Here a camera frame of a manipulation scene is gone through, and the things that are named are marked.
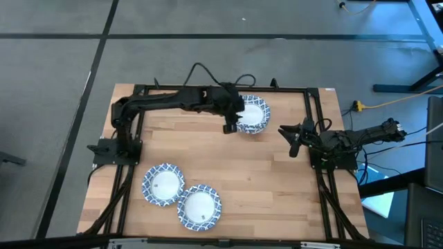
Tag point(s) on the black aluminium table frame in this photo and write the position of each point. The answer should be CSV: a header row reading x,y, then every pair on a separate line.
x,y
287,90

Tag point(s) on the white paper sheet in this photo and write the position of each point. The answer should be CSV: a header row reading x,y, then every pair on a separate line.
x,y
379,204

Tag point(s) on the black laptop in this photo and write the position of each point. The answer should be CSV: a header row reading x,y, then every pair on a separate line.
x,y
424,221

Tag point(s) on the yellow power splitter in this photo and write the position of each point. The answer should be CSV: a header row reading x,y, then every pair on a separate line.
x,y
359,105

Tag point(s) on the blue patterned paper bowl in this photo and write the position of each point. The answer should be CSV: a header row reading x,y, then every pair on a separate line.
x,y
254,115
162,185
199,207

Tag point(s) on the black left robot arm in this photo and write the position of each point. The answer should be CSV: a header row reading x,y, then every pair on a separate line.
x,y
166,99

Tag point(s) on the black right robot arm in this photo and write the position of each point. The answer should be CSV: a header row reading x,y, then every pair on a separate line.
x,y
363,135

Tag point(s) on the black crossbar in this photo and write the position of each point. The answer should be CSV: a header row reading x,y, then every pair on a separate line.
x,y
69,242

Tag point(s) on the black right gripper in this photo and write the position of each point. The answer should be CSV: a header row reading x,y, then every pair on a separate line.
x,y
304,133

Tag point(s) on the black floor stand foot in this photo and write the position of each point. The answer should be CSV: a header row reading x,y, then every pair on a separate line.
x,y
10,159

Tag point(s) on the grey computer case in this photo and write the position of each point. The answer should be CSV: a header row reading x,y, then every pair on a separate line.
x,y
434,145

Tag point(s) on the dark metal desk frame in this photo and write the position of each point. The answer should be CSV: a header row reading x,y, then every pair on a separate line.
x,y
424,24

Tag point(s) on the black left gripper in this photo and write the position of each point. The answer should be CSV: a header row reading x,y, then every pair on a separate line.
x,y
228,98

